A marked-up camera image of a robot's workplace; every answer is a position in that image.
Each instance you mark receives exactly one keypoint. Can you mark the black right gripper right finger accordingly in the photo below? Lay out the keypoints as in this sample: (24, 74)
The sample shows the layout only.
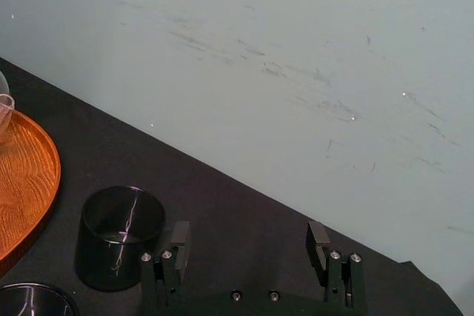
(333, 268)

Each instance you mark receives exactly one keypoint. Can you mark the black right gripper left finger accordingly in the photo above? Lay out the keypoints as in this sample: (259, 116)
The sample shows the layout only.
(177, 257)

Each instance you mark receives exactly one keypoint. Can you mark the round orange wooden tray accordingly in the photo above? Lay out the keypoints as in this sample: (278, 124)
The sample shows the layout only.
(23, 190)

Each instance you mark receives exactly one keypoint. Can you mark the black table cloth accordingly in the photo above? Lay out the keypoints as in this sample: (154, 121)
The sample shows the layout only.
(222, 216)

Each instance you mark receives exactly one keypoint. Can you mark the clear glass teapot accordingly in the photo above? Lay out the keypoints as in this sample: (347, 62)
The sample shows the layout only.
(4, 109)

